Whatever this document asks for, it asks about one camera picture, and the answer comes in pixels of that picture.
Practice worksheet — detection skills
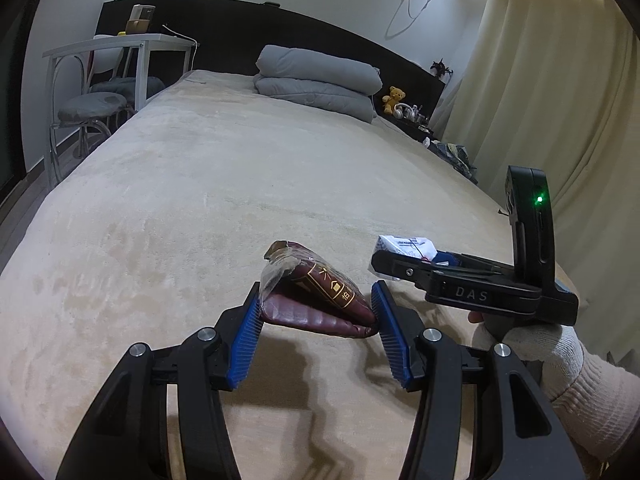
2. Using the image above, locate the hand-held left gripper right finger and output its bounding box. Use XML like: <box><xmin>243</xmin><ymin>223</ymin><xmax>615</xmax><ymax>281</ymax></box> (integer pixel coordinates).
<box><xmin>371</xmin><ymin>280</ymin><xmax>586</xmax><ymax>480</ymax></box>

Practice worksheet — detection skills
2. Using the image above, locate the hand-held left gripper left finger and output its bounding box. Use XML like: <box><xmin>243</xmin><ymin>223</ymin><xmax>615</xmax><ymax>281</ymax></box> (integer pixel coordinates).
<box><xmin>55</xmin><ymin>281</ymin><xmax>266</xmax><ymax>480</ymax></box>

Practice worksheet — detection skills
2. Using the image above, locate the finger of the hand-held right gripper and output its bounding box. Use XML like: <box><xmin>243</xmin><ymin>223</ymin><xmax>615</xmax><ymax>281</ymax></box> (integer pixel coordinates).
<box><xmin>432</xmin><ymin>251</ymin><xmax>514</xmax><ymax>282</ymax></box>
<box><xmin>371</xmin><ymin>250</ymin><xmax>442</xmax><ymax>295</ymax></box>

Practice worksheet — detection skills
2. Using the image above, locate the white labelled plastic packet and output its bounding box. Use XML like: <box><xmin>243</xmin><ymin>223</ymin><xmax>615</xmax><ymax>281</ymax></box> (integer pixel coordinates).
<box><xmin>374</xmin><ymin>234</ymin><xmax>437</xmax><ymax>263</ymax></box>

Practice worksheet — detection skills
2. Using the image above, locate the brown snack packet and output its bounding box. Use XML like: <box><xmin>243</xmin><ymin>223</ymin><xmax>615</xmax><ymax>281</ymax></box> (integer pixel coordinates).
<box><xmin>261</xmin><ymin>241</ymin><xmax>378</xmax><ymax>338</ymax></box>

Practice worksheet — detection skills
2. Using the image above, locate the person's right forearm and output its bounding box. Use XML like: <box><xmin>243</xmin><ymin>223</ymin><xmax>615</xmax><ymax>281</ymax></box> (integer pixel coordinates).
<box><xmin>550</xmin><ymin>350</ymin><xmax>640</xmax><ymax>466</ymax></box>

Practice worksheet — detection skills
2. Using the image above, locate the person's right hand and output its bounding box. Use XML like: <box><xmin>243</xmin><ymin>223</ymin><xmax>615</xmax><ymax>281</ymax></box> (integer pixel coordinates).
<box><xmin>467</xmin><ymin>308</ymin><xmax>585</xmax><ymax>402</ymax></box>

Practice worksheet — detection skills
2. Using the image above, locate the pile of dark clothes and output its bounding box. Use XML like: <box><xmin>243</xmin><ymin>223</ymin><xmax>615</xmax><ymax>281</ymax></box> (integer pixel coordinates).
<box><xmin>429</xmin><ymin>140</ymin><xmax>482</xmax><ymax>181</ymax></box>

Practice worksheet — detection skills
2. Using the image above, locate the cluttered dark bedside shelf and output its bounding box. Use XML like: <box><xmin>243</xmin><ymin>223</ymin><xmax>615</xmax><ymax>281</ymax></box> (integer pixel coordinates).
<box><xmin>385</xmin><ymin>109</ymin><xmax>437</xmax><ymax>145</ymax></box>

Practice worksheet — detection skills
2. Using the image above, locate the cream curtain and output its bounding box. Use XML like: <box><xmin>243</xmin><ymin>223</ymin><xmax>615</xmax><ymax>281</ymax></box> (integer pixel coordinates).
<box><xmin>442</xmin><ymin>0</ymin><xmax>640</xmax><ymax>361</ymax></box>

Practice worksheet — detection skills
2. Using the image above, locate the bed with beige blanket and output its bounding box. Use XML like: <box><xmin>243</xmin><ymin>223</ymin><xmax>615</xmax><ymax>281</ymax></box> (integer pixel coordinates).
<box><xmin>0</xmin><ymin>69</ymin><xmax>571</xmax><ymax>480</ymax></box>

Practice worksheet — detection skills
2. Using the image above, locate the yellow teddy bear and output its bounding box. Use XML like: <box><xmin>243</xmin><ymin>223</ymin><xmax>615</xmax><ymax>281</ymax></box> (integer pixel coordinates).
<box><xmin>382</xmin><ymin>86</ymin><xmax>407</xmax><ymax>115</ymax></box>

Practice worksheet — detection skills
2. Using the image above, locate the grey folded quilt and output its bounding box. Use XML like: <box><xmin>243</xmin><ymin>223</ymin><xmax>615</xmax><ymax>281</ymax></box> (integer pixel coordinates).
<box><xmin>253</xmin><ymin>74</ymin><xmax>378</xmax><ymax>123</ymax></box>
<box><xmin>256</xmin><ymin>45</ymin><xmax>383</xmax><ymax>96</ymax></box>

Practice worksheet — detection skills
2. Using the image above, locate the chair with grey cushion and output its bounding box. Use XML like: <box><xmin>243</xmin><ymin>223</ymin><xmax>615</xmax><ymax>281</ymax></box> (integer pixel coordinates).
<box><xmin>50</xmin><ymin>91</ymin><xmax>132</xmax><ymax>161</ymax></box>
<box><xmin>89</xmin><ymin>35</ymin><xmax>166</xmax><ymax>111</ymax></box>

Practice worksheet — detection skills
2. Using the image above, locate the black headboard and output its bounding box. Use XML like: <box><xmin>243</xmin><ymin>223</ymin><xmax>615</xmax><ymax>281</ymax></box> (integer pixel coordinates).
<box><xmin>95</xmin><ymin>0</ymin><xmax>446</xmax><ymax>126</ymax></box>

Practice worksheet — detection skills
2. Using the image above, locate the white desk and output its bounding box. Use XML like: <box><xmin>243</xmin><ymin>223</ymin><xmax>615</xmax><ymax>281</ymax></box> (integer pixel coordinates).
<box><xmin>42</xmin><ymin>33</ymin><xmax>198</xmax><ymax>186</ymax></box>

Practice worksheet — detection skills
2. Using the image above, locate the small boxy appliance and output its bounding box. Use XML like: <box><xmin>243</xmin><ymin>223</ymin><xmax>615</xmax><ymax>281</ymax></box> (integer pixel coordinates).
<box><xmin>129</xmin><ymin>4</ymin><xmax>155</xmax><ymax>35</ymax></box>

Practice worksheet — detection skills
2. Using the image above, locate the white wall cable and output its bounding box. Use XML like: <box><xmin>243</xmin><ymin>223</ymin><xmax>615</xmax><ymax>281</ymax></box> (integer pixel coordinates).
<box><xmin>385</xmin><ymin>0</ymin><xmax>442</xmax><ymax>38</ymax></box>

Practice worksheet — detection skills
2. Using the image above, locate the white desk cable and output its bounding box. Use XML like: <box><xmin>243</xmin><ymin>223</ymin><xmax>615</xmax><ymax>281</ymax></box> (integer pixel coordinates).
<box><xmin>162</xmin><ymin>24</ymin><xmax>199</xmax><ymax>49</ymax></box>

